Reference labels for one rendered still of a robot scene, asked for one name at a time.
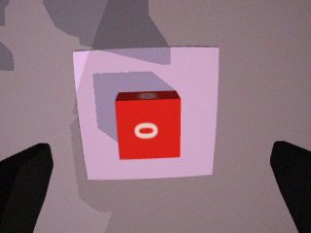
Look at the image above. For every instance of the pale pink square pad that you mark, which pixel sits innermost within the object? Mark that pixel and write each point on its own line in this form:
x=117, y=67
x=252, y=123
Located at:
x=101, y=74

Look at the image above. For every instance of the red block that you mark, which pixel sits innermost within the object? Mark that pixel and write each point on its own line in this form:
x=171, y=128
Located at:
x=148, y=124

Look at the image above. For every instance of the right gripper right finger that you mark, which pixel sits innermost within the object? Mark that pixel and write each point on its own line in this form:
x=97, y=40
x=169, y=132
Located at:
x=291, y=166

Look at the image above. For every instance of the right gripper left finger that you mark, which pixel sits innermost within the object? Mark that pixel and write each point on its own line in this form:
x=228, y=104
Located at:
x=24, y=181

